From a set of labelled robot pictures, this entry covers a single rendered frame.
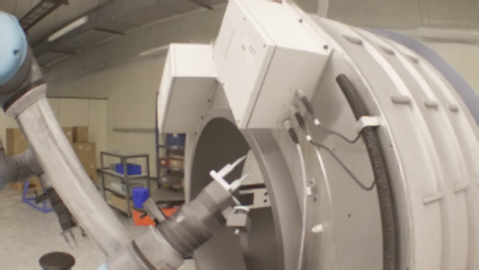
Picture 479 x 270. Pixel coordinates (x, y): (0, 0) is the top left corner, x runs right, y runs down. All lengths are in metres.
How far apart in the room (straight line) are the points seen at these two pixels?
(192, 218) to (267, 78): 0.25
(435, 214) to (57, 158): 0.67
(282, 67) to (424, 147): 0.29
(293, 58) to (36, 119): 0.48
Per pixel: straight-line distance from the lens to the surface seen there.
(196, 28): 7.81
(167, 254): 0.52
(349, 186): 0.52
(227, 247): 1.42
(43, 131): 0.60
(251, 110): 0.58
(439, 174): 0.53
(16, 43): 0.48
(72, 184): 0.61
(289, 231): 0.63
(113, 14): 6.25
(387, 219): 0.43
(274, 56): 0.52
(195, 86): 1.12
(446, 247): 0.54
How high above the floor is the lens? 1.53
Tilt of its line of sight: 2 degrees down
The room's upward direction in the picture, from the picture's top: 1 degrees clockwise
